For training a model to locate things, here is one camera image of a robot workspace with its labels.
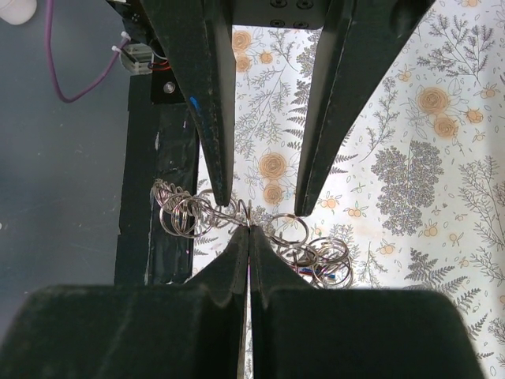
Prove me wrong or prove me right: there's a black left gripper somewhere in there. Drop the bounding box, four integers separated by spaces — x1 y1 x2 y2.
142 0 433 216

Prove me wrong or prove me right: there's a silver key ring with hooks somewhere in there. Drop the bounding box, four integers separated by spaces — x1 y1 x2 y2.
149 179 354 379

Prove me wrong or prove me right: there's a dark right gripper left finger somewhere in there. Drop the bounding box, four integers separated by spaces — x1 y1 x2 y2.
1 227 249 378

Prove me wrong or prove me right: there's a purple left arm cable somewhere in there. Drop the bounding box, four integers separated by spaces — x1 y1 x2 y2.
43 0 124 103

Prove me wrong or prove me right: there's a floral table mat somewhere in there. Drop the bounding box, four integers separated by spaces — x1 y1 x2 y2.
232 1 504 378

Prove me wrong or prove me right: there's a black base bar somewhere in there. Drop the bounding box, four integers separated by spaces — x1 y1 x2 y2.
105 0 200 286

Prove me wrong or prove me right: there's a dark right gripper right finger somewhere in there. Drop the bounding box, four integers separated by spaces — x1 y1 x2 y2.
249 226 484 378

